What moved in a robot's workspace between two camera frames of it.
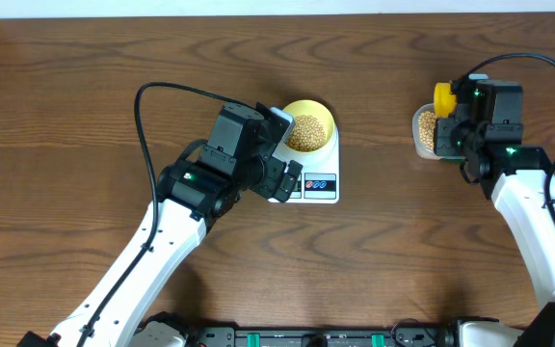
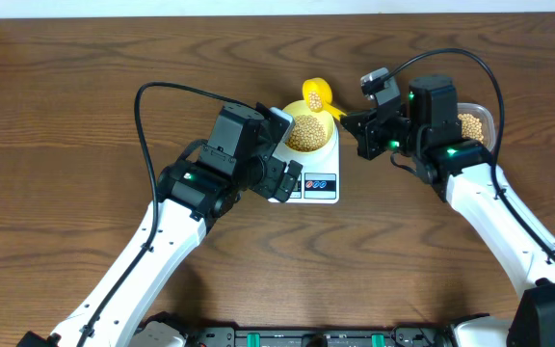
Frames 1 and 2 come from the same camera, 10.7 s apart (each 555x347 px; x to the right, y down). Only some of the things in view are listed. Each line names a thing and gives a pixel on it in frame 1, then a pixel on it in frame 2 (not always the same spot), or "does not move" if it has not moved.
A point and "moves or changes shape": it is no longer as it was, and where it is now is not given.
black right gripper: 441,143 -> 365,132
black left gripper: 267,186 does not move
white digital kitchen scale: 319,182 does not move
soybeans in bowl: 306,133 does not move
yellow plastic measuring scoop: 444,102 moves or changes shape
